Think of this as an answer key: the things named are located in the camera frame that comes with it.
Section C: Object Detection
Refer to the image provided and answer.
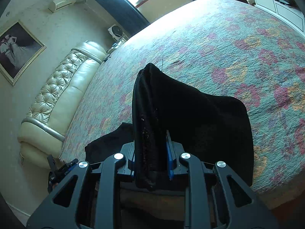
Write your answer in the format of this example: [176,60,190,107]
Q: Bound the white wall air conditioner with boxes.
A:
[48,0,76,13]

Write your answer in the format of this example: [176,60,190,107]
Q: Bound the framed wedding photo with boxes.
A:
[1,20,47,86]

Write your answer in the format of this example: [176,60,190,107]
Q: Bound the black pants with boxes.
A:
[85,63,254,190]

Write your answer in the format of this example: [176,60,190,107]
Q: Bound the dark blue left curtain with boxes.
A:
[95,0,150,36]

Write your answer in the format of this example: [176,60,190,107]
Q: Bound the white fan heater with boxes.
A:
[108,24,129,42]

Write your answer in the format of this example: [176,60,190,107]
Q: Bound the white tv stand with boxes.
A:
[254,0,304,35]

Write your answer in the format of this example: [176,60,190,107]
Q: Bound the floral bedspread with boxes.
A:
[59,0,304,194]

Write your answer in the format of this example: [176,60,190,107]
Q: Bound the cream tufted leather headboard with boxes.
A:
[18,41,107,169]

